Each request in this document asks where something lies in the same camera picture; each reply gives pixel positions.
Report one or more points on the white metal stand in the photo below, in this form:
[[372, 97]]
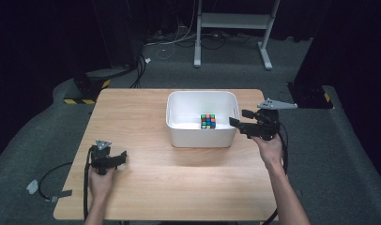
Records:
[[235, 21]]

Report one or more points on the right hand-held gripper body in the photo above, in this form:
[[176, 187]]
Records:
[[266, 123]]

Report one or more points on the person's right hand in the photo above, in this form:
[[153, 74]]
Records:
[[270, 151]]

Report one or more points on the black striped stand base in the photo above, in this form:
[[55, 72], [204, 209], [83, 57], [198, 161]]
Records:
[[310, 97], [87, 86]]

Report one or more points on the grey tape strip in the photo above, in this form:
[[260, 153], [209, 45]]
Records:
[[62, 194]]

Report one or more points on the white plastic bin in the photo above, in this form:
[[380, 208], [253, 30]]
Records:
[[203, 137]]

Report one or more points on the white plug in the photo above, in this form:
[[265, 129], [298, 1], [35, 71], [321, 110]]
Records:
[[32, 187]]

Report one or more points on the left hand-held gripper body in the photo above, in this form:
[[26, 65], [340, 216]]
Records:
[[101, 156]]

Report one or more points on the multicoloured puzzle cube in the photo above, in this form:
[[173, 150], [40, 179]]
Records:
[[208, 121]]

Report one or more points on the person's left hand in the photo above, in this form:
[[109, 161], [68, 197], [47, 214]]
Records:
[[100, 184]]

